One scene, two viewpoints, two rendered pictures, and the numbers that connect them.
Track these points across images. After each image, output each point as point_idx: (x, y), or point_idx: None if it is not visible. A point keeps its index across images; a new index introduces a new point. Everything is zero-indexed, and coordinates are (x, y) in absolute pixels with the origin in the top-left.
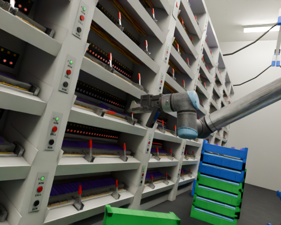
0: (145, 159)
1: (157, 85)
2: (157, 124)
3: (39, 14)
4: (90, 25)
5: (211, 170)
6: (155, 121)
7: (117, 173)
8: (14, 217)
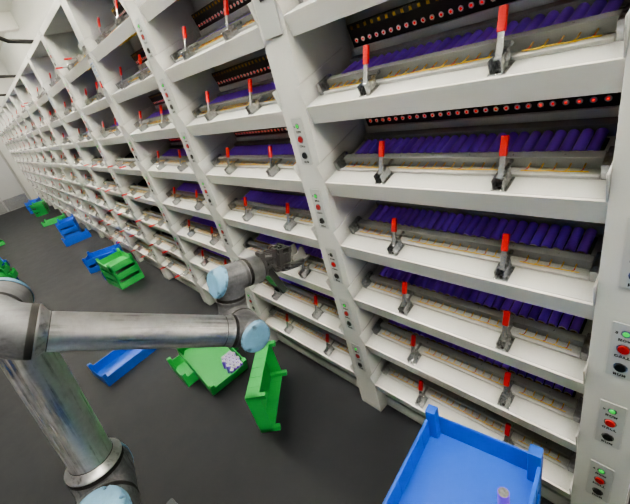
0: (352, 335)
1: (314, 217)
2: (347, 289)
3: None
4: (211, 191)
5: None
6: (276, 286)
7: None
8: None
